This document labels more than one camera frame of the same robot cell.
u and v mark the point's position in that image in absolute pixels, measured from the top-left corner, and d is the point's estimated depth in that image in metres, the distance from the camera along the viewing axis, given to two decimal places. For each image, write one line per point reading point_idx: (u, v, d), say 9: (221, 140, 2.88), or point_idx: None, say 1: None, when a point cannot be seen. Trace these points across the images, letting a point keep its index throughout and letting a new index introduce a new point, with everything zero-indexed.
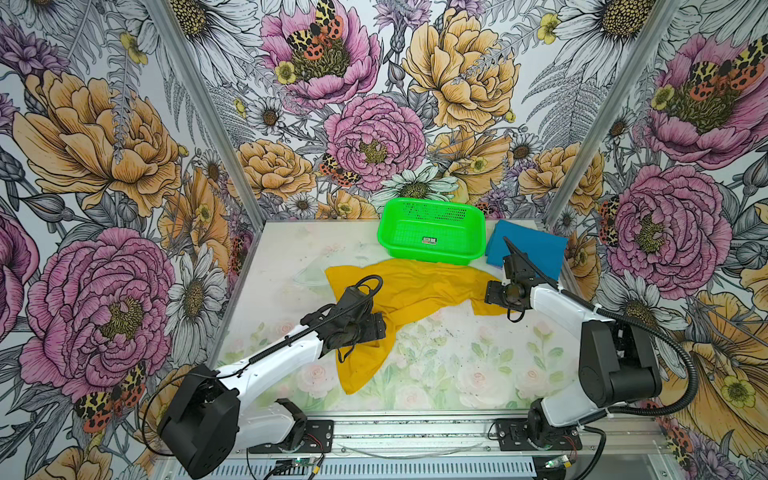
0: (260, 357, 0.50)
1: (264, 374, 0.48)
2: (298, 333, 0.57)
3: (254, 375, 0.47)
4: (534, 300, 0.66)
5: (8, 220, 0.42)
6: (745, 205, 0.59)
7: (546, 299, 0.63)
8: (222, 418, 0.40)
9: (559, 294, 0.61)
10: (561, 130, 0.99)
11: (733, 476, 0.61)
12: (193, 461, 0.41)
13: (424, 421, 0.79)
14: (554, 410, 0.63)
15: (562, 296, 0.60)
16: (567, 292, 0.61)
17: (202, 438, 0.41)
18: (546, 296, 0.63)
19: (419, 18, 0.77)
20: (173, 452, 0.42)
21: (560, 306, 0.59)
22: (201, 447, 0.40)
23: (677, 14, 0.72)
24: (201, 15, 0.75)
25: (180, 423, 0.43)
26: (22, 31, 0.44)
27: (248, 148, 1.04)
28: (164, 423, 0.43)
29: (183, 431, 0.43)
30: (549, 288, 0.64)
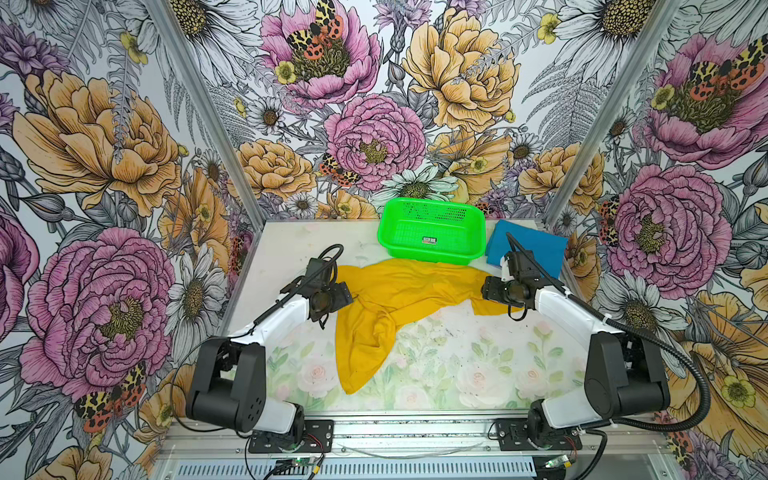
0: (263, 318, 0.54)
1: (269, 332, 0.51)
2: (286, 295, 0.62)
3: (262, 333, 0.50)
4: (540, 303, 0.64)
5: (8, 220, 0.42)
6: (745, 205, 0.59)
7: (554, 304, 0.60)
8: (253, 365, 0.44)
9: (566, 300, 0.59)
10: (561, 130, 0.99)
11: (733, 476, 0.61)
12: (238, 414, 0.43)
13: (423, 421, 0.79)
14: (555, 409, 0.63)
15: (570, 302, 0.58)
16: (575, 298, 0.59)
17: (242, 388, 0.44)
18: (553, 300, 0.61)
19: (419, 18, 0.77)
20: (211, 423, 0.44)
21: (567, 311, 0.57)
22: (243, 397, 0.43)
23: (677, 14, 0.72)
24: (200, 15, 0.75)
25: (211, 393, 0.44)
26: (22, 31, 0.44)
27: (248, 148, 1.04)
28: (194, 397, 0.44)
29: (217, 397, 0.44)
30: (554, 291, 0.62)
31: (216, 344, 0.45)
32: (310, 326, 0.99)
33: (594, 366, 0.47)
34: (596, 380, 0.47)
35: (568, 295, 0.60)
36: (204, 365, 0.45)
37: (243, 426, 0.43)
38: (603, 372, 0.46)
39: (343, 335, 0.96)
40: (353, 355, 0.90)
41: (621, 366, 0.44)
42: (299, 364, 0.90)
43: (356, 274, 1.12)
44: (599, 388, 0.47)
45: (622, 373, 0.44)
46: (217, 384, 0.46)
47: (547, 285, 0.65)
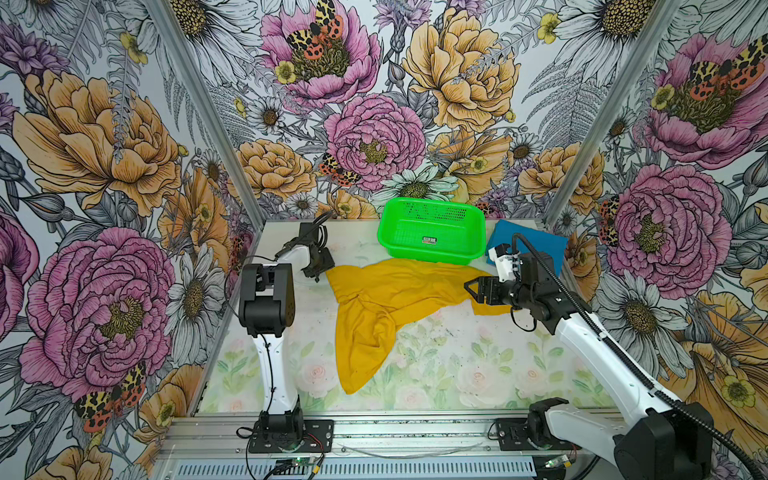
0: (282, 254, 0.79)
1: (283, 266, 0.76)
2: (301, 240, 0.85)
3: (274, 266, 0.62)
4: (561, 334, 0.56)
5: (8, 220, 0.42)
6: (745, 205, 0.59)
7: (578, 342, 0.52)
8: (288, 275, 0.60)
9: (599, 343, 0.50)
10: (561, 130, 0.99)
11: (733, 476, 0.61)
12: (281, 314, 0.58)
13: (423, 421, 0.79)
14: (560, 423, 0.62)
15: (602, 347, 0.49)
16: (610, 347, 0.49)
17: (280, 294, 0.59)
18: (580, 339, 0.52)
19: (419, 18, 0.77)
20: (260, 325, 0.59)
21: (597, 357, 0.49)
22: (284, 299, 0.59)
23: (677, 14, 0.72)
24: (201, 15, 0.75)
25: (255, 302, 0.59)
26: (21, 31, 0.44)
27: (248, 148, 1.04)
28: (242, 306, 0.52)
29: (261, 304, 0.59)
30: (582, 325, 0.52)
31: (252, 265, 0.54)
32: (310, 326, 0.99)
33: (634, 442, 0.42)
34: (634, 455, 0.42)
35: (602, 337, 0.50)
36: (245, 283, 0.59)
37: (287, 322, 0.59)
38: (648, 458, 0.40)
39: (342, 335, 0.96)
40: (352, 355, 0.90)
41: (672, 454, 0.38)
42: (299, 364, 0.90)
43: (357, 274, 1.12)
44: (640, 468, 0.42)
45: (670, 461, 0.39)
46: (258, 295, 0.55)
47: (572, 310, 0.55)
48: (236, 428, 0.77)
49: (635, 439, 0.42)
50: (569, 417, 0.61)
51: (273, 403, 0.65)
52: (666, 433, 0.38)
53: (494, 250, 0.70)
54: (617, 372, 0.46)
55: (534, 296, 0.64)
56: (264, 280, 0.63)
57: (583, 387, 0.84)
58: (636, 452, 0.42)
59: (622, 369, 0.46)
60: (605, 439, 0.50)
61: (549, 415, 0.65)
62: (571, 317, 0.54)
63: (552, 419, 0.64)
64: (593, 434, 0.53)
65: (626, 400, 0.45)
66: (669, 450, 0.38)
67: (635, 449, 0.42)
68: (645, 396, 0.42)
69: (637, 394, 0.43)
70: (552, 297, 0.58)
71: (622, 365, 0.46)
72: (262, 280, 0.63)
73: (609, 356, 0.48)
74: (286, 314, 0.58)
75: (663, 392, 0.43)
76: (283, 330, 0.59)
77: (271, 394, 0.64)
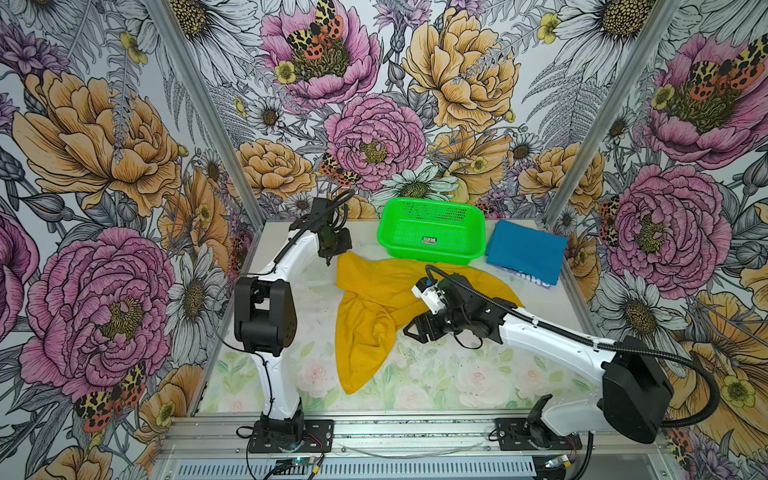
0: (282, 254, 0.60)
1: (294, 263, 0.59)
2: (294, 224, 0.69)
3: (282, 270, 0.56)
4: (507, 339, 0.58)
5: (8, 220, 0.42)
6: (745, 205, 0.59)
7: (523, 337, 0.55)
8: (284, 295, 0.51)
9: (537, 329, 0.54)
10: (561, 130, 0.99)
11: (733, 476, 0.61)
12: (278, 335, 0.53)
13: (423, 421, 0.79)
14: (557, 421, 0.62)
15: (541, 330, 0.53)
16: (546, 325, 0.54)
17: (276, 316, 0.52)
18: (521, 335, 0.55)
19: (419, 18, 0.77)
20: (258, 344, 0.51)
21: (542, 342, 0.52)
22: (281, 322, 0.52)
23: (677, 14, 0.72)
24: (201, 15, 0.75)
25: (252, 321, 0.54)
26: (21, 30, 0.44)
27: (247, 148, 1.03)
28: (239, 326, 0.53)
29: (258, 324, 0.54)
30: (516, 321, 0.57)
31: (247, 281, 0.53)
32: (310, 326, 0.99)
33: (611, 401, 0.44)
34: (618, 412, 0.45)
35: (536, 324, 0.55)
36: (239, 302, 0.52)
37: (284, 343, 0.53)
38: (628, 407, 0.43)
39: (343, 334, 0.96)
40: (353, 357, 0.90)
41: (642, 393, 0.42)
42: (299, 364, 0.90)
43: (361, 268, 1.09)
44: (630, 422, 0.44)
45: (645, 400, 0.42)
46: (256, 313, 0.55)
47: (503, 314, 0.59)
48: (236, 428, 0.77)
49: (611, 401, 0.44)
50: (559, 409, 0.62)
51: (273, 410, 0.64)
52: (626, 377, 0.42)
53: (417, 287, 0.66)
54: (563, 345, 0.50)
55: (469, 317, 0.65)
56: (261, 292, 0.56)
57: (583, 387, 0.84)
58: (619, 409, 0.44)
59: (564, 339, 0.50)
60: (595, 411, 0.51)
61: (545, 417, 0.64)
62: (505, 320, 0.58)
63: (550, 421, 0.63)
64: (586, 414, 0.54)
65: (583, 367, 0.48)
66: (637, 391, 0.42)
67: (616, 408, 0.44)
68: (593, 355, 0.46)
69: (587, 356, 0.47)
70: (482, 310, 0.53)
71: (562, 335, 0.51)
72: (258, 294, 0.56)
73: (550, 336, 0.52)
74: (283, 335, 0.53)
75: (604, 344, 0.47)
76: (281, 350, 0.55)
77: (270, 405, 0.63)
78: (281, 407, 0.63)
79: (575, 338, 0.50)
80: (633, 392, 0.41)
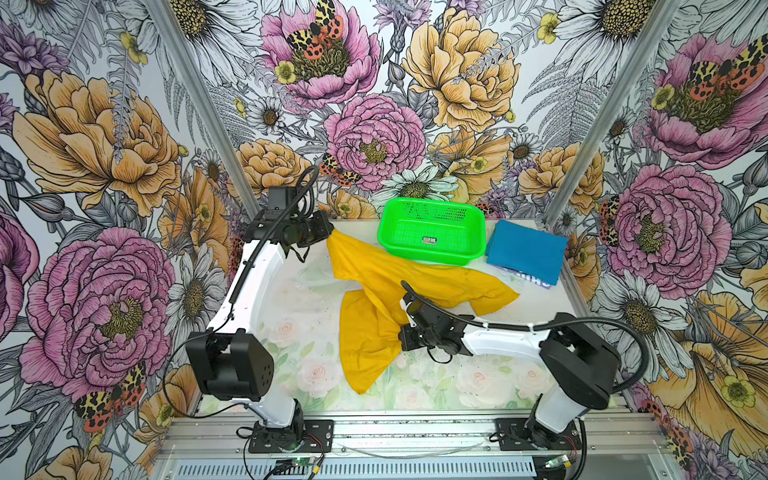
0: (237, 292, 0.48)
1: (257, 294, 0.49)
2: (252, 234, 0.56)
3: (246, 309, 0.47)
4: (473, 348, 0.62)
5: (8, 220, 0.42)
6: (745, 205, 0.59)
7: (482, 342, 0.60)
8: (249, 347, 0.43)
9: (489, 331, 0.59)
10: (561, 130, 0.99)
11: (733, 476, 0.61)
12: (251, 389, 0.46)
13: (423, 421, 0.79)
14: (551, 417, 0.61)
15: (493, 331, 0.58)
16: (496, 326, 0.59)
17: (244, 371, 0.44)
18: (479, 340, 0.60)
19: (419, 18, 0.77)
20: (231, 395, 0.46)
21: (497, 342, 0.57)
22: (251, 377, 0.44)
23: (677, 14, 0.72)
24: (200, 15, 0.75)
25: (218, 378, 0.46)
26: (22, 31, 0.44)
27: (248, 148, 1.04)
28: (203, 385, 0.45)
29: (226, 379, 0.46)
30: (474, 329, 0.62)
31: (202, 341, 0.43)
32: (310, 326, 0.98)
33: (560, 375, 0.47)
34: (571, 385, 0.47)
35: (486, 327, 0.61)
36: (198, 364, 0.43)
37: (261, 392, 0.46)
38: (572, 376, 0.46)
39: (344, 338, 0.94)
40: (362, 357, 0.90)
41: (579, 361, 0.46)
42: (299, 364, 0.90)
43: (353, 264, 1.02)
44: (583, 392, 0.47)
45: (584, 366, 0.46)
46: (220, 367, 0.47)
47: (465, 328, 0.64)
48: (236, 427, 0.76)
49: (563, 375, 0.47)
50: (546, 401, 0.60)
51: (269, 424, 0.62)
52: (560, 350, 0.46)
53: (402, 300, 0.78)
54: (510, 338, 0.55)
55: (440, 338, 0.69)
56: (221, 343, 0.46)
57: None
58: (568, 382, 0.47)
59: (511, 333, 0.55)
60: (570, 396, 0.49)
61: (541, 418, 0.64)
62: (467, 332, 0.63)
63: (545, 420, 0.63)
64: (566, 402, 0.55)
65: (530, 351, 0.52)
66: (572, 360, 0.46)
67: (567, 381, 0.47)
68: (532, 338, 0.51)
69: (530, 341, 0.51)
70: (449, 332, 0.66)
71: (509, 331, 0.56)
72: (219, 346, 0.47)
73: (499, 334, 0.57)
74: (258, 386, 0.45)
75: (537, 326, 0.53)
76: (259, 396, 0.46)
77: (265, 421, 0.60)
78: (277, 420, 0.60)
79: (515, 329, 0.55)
80: (567, 361, 0.45)
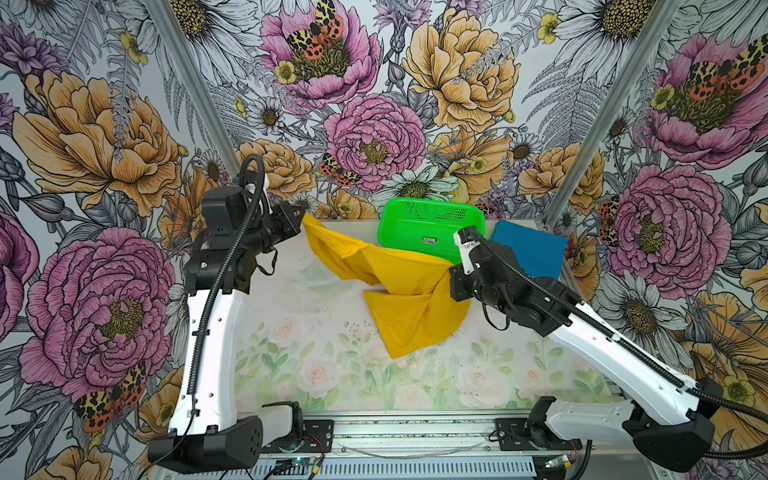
0: (192, 378, 0.39)
1: (221, 372, 0.39)
2: (202, 276, 0.42)
3: (212, 396, 0.38)
4: (566, 342, 0.47)
5: (8, 220, 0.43)
6: (745, 205, 0.59)
7: (592, 348, 0.44)
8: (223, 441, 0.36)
9: (612, 344, 0.43)
10: (561, 130, 0.99)
11: (733, 476, 0.61)
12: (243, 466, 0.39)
13: (423, 421, 0.79)
14: (565, 430, 0.61)
15: (618, 349, 0.43)
16: (629, 346, 0.43)
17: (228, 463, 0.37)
18: (591, 345, 0.44)
19: (419, 18, 0.77)
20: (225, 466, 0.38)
21: (618, 365, 0.43)
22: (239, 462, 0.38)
23: (677, 14, 0.72)
24: (201, 15, 0.75)
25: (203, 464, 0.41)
26: (21, 31, 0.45)
27: (247, 148, 1.03)
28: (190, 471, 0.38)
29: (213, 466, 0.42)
30: (591, 330, 0.44)
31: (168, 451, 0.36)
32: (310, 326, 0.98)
33: (672, 442, 0.40)
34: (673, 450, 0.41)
35: (616, 340, 0.43)
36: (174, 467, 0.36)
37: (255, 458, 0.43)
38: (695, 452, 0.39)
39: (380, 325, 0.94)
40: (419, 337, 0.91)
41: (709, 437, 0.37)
42: (299, 364, 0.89)
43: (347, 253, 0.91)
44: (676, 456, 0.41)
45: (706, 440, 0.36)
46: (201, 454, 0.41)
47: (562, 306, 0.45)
48: None
49: (672, 442, 0.40)
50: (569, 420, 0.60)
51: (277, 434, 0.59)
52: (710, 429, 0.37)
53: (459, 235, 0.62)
54: (644, 377, 0.41)
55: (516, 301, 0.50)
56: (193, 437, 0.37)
57: (583, 387, 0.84)
58: (678, 449, 0.40)
59: (648, 372, 0.41)
60: (610, 427, 0.51)
61: (550, 422, 0.63)
62: (571, 321, 0.44)
63: (554, 426, 0.63)
64: (601, 430, 0.53)
65: (656, 403, 0.41)
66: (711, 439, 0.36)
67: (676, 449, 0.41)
68: (674, 395, 0.40)
69: (669, 397, 0.40)
70: (534, 295, 0.47)
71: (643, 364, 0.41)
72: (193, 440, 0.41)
73: (627, 359, 0.42)
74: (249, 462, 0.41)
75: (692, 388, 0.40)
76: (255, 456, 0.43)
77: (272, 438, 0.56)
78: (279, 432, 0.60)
79: (662, 374, 0.41)
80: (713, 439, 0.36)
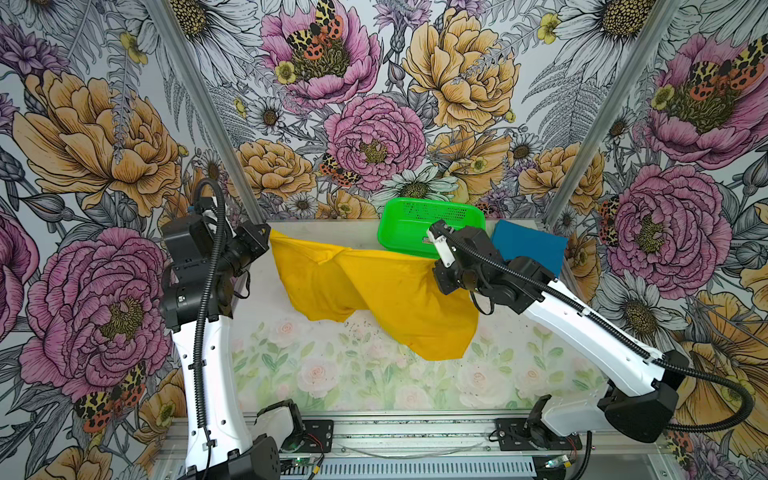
0: (198, 407, 0.38)
1: (228, 396, 0.39)
2: (183, 310, 0.41)
3: (225, 422, 0.38)
4: (535, 316, 0.47)
5: (8, 220, 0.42)
6: (745, 205, 0.59)
7: (559, 321, 0.45)
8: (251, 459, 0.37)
9: (581, 317, 0.44)
10: (561, 130, 0.99)
11: (733, 476, 0.61)
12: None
13: (423, 421, 0.79)
14: (559, 423, 0.61)
15: (585, 321, 0.44)
16: (596, 319, 0.44)
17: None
18: (559, 319, 0.45)
19: (419, 18, 0.77)
20: None
21: (585, 336, 0.44)
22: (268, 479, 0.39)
23: (677, 14, 0.72)
24: (201, 15, 0.75)
25: None
26: (21, 31, 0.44)
27: (247, 148, 1.03)
28: None
29: None
30: (561, 304, 0.45)
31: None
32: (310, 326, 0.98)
33: (637, 411, 0.42)
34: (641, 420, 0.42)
35: (585, 314, 0.44)
36: None
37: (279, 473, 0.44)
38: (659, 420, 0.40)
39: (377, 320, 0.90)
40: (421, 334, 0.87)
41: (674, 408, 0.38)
42: (298, 364, 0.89)
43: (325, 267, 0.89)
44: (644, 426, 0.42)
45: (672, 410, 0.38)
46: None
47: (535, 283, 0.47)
48: None
49: (638, 413, 0.42)
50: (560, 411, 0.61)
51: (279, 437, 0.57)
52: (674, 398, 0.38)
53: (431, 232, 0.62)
54: (611, 349, 0.42)
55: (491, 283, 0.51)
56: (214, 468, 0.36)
57: (583, 387, 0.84)
58: (643, 417, 0.42)
59: (615, 343, 0.42)
60: (595, 412, 0.51)
61: (546, 418, 0.64)
62: (543, 297, 0.45)
63: (551, 422, 0.63)
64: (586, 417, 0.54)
65: (623, 375, 0.42)
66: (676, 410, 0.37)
67: (638, 416, 0.42)
68: (640, 366, 0.41)
69: (635, 368, 0.41)
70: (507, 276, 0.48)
71: (609, 336, 0.43)
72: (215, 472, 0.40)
73: (594, 331, 0.43)
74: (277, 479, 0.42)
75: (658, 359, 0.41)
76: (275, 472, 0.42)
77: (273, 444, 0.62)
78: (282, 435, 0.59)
79: (629, 346, 0.42)
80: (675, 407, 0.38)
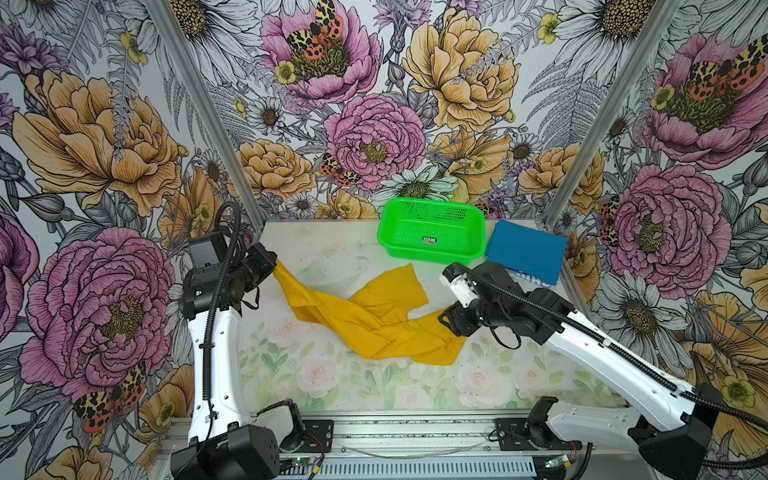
0: (205, 381, 0.41)
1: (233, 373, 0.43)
2: (200, 304, 0.47)
3: (227, 397, 0.41)
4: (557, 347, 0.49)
5: (8, 220, 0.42)
6: (745, 205, 0.59)
7: (581, 353, 0.47)
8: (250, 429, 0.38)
9: (603, 349, 0.45)
10: (561, 129, 0.99)
11: (733, 476, 0.61)
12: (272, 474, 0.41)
13: (423, 421, 0.79)
14: (563, 429, 0.61)
15: (608, 353, 0.45)
16: (617, 349, 0.45)
17: (255, 469, 0.39)
18: (580, 350, 0.47)
19: (419, 18, 0.77)
20: None
21: (607, 367, 0.45)
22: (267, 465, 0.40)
23: (677, 14, 0.72)
24: (200, 15, 0.75)
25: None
26: (21, 30, 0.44)
27: (247, 148, 1.03)
28: None
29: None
30: (582, 336, 0.46)
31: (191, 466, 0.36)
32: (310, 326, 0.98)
33: (668, 450, 0.41)
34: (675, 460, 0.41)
35: (606, 345, 0.45)
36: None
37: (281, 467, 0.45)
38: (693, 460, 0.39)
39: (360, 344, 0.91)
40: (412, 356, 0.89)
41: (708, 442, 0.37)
42: (299, 364, 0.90)
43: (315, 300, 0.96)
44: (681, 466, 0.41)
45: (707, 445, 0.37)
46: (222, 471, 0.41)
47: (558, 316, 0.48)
48: None
49: (668, 449, 0.41)
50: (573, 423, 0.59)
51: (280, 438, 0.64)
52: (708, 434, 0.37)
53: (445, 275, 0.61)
54: (636, 381, 0.42)
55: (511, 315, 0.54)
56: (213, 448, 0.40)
57: (583, 387, 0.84)
58: (677, 456, 0.41)
59: (640, 375, 0.43)
60: (615, 434, 0.51)
61: (551, 423, 0.63)
62: (562, 328, 0.47)
63: (556, 428, 0.62)
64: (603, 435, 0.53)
65: (652, 407, 0.42)
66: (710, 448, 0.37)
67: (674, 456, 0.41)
68: (669, 400, 0.40)
69: (663, 401, 0.41)
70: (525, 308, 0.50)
71: (635, 368, 0.43)
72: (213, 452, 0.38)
73: (617, 363, 0.44)
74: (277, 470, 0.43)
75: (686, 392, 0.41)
76: None
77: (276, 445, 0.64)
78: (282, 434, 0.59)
79: (655, 379, 0.42)
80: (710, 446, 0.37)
